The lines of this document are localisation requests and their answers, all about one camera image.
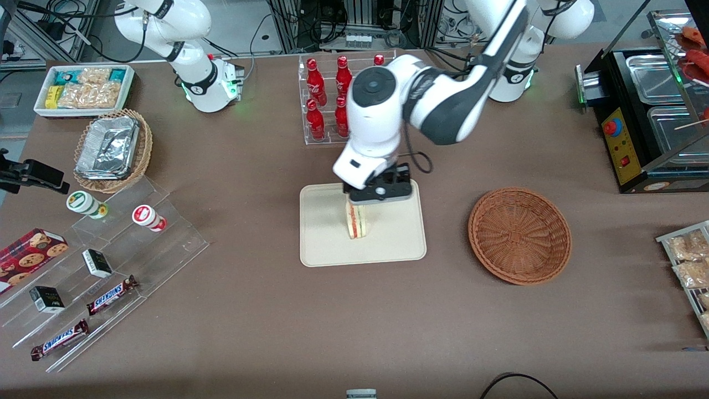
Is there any beige rectangular tray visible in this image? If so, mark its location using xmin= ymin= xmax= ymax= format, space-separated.
xmin=300 ymin=178 xmax=427 ymax=268

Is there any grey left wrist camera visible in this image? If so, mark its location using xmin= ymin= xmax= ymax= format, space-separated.
xmin=342 ymin=163 xmax=414 ymax=206

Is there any large clear cracker pack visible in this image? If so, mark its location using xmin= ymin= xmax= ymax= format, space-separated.
xmin=58 ymin=81 xmax=123 ymax=109

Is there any light wicker basket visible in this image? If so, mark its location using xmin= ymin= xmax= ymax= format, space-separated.
xmin=73 ymin=109 xmax=153 ymax=195

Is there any aluminium equipment rack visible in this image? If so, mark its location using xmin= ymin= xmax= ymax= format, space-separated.
xmin=269 ymin=0 xmax=444 ymax=53

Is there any clear acrylic stepped display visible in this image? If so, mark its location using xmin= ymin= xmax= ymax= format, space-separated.
xmin=0 ymin=176 xmax=210 ymax=373

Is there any stainless steel pan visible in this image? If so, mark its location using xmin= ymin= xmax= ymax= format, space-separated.
xmin=647 ymin=105 xmax=709 ymax=154
xmin=625 ymin=54 xmax=689 ymax=106

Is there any red cookie box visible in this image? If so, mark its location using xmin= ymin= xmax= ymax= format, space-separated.
xmin=0 ymin=228 xmax=69 ymax=294

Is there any clear acrylic bottle rack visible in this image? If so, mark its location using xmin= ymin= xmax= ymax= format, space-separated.
xmin=298 ymin=50 xmax=398 ymax=146

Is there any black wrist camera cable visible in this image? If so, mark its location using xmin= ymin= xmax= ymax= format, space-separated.
xmin=403 ymin=125 xmax=434 ymax=174

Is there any green lid yoghurt cup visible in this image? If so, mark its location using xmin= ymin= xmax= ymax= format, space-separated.
xmin=66 ymin=190 xmax=109 ymax=220

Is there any red lid yoghurt cup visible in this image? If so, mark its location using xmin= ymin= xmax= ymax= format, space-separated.
xmin=132 ymin=204 xmax=167 ymax=232

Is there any triangular sandwich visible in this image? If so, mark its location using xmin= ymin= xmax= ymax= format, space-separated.
xmin=346 ymin=201 xmax=370 ymax=239

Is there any small clear cracker pack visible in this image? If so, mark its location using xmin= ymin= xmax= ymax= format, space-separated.
xmin=77 ymin=68 xmax=112 ymax=85

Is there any white rectangular snack bin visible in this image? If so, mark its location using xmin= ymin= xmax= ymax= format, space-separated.
xmin=33 ymin=64 xmax=135 ymax=118

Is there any grey metal snack tray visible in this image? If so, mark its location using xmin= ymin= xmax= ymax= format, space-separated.
xmin=656 ymin=221 xmax=709 ymax=339

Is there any black hot food warmer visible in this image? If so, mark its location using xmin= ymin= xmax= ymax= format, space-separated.
xmin=575 ymin=8 xmax=709 ymax=195

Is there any black table cable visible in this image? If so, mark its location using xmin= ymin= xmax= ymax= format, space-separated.
xmin=479 ymin=373 xmax=560 ymax=399

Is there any round brown wicker basket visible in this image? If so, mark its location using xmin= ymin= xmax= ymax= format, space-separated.
xmin=468 ymin=187 xmax=572 ymax=286

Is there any silver foil tray stack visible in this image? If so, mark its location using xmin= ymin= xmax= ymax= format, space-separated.
xmin=75 ymin=115 xmax=140 ymax=181

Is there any small black carton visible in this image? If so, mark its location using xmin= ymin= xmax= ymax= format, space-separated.
xmin=82 ymin=249 xmax=113 ymax=279
xmin=29 ymin=286 xmax=65 ymax=314

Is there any Snickers chocolate bar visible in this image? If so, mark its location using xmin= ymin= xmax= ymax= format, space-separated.
xmin=30 ymin=319 xmax=90 ymax=362
xmin=86 ymin=275 xmax=139 ymax=316

